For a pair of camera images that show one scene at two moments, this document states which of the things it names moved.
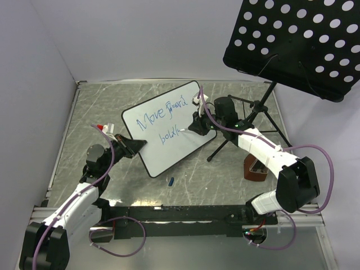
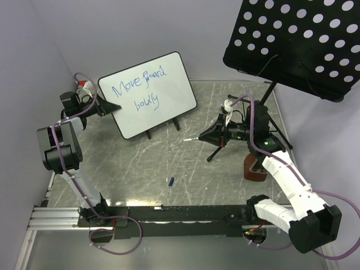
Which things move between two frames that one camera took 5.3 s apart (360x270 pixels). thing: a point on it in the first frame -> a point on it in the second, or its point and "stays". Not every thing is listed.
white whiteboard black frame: (158, 120) -> (149, 93)
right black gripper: (196, 126) -> (213, 135)
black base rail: (176, 221) stays
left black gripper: (134, 145) -> (104, 107)
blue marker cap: (171, 181) stays
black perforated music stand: (311, 45) stays
